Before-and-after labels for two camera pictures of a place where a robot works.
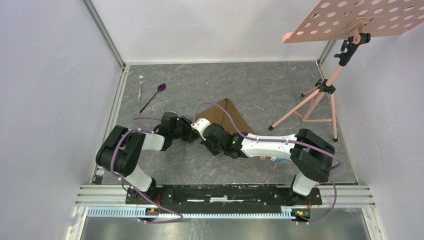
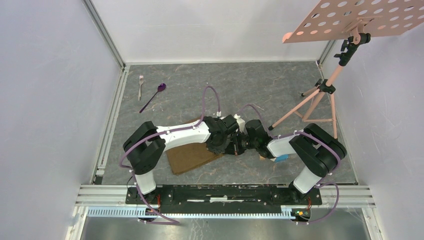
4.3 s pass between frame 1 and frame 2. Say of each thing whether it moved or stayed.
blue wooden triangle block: stayed
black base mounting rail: stayed
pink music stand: stayed
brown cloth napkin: moved
